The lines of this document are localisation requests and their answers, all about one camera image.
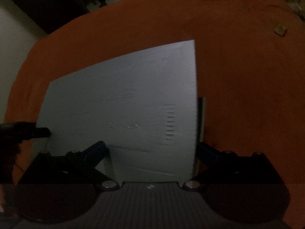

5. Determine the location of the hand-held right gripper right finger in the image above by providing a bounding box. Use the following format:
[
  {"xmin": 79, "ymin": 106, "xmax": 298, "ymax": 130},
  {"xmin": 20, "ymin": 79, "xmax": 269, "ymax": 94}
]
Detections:
[{"xmin": 182, "ymin": 142, "xmax": 286, "ymax": 192}]

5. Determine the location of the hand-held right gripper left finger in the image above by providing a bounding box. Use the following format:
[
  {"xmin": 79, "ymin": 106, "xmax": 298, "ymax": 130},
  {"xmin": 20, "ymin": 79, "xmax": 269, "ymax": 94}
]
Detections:
[{"xmin": 18, "ymin": 141, "xmax": 120, "ymax": 192}]

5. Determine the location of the dark tall cabinet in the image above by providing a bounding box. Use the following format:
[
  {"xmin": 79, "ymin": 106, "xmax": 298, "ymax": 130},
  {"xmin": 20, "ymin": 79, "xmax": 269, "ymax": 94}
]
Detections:
[{"xmin": 0, "ymin": 0, "xmax": 91, "ymax": 35}]

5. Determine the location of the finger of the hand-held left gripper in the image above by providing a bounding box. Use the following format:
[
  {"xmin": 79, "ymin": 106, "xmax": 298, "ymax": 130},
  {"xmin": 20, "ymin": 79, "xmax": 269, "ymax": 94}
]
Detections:
[{"xmin": 0, "ymin": 122, "xmax": 51, "ymax": 141}]

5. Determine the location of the small yellow block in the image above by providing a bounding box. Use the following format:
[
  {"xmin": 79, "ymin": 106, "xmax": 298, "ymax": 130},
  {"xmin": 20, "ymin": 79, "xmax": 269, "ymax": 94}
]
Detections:
[{"xmin": 274, "ymin": 24, "xmax": 287, "ymax": 36}]

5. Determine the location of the orange cloth covered desktop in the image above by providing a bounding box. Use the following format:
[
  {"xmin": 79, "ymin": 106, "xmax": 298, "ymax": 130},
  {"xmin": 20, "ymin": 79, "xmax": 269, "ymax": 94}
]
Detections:
[{"xmin": 3, "ymin": 0, "xmax": 305, "ymax": 229}]

